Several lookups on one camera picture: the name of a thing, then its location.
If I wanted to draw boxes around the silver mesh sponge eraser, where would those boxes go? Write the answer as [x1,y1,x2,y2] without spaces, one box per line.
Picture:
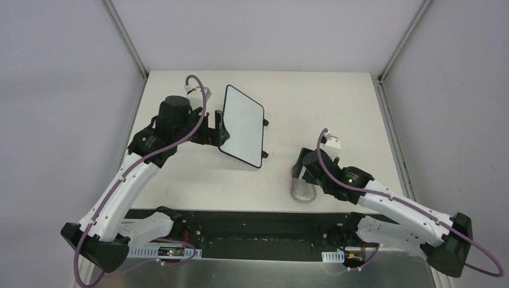
[290,177,317,203]

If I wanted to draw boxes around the small black-framed whiteboard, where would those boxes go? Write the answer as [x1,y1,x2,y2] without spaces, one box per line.
[218,84,268,169]

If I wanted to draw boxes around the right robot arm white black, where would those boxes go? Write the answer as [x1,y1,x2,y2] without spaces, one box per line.
[292,148,473,278]

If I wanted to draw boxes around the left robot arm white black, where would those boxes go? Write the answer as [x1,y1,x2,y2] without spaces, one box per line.
[61,95,229,273]

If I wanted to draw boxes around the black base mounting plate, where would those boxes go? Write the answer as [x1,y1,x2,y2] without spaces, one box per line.
[174,210,376,262]

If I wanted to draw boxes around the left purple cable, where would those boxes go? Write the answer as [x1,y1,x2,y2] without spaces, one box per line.
[74,74,208,288]

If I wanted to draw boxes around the purple cable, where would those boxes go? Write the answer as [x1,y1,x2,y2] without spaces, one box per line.
[74,74,208,288]
[316,128,505,278]

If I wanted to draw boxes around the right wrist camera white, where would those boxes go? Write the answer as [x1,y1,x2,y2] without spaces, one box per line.
[321,135,342,156]

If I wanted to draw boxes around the right white cable duct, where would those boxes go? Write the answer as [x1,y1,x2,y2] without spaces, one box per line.
[321,250,345,263]

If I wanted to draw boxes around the white cable duct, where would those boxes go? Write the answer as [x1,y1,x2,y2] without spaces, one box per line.
[321,250,345,263]
[127,245,202,260]

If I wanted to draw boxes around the left white cable duct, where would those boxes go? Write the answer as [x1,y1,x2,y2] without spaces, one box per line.
[127,245,202,260]

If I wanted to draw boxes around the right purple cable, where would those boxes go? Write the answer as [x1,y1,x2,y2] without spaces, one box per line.
[316,128,505,278]

